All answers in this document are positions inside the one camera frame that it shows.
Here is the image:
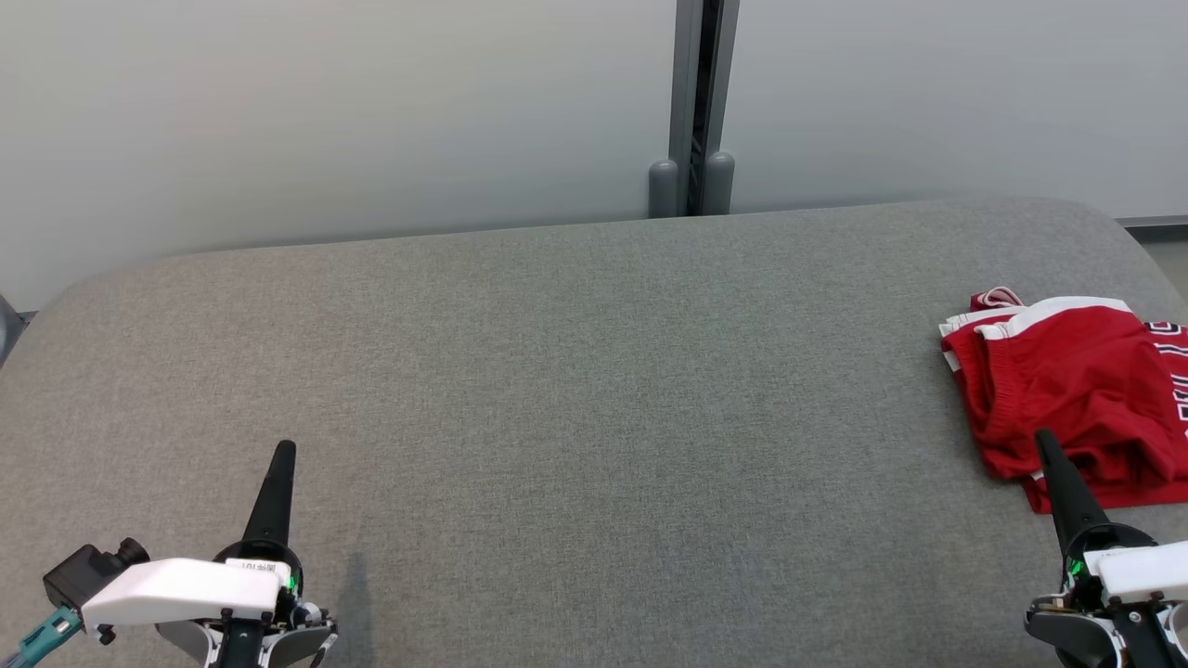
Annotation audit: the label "grey metal partition post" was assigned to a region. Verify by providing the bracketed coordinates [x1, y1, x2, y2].
[647, 0, 742, 220]

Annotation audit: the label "red Bulls basketball jersey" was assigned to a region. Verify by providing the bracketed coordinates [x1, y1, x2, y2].
[938, 286, 1188, 515]

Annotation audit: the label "red shorts with white waistband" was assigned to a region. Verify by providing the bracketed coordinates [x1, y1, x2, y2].
[965, 296, 1182, 490]

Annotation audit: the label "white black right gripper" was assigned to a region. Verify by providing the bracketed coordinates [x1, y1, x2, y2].
[1034, 429, 1188, 605]

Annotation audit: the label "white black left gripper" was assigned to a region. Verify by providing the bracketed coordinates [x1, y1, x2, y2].
[81, 440, 301, 642]

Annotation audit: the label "grey metal frame leg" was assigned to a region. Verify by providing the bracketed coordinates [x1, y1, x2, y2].
[0, 294, 25, 366]

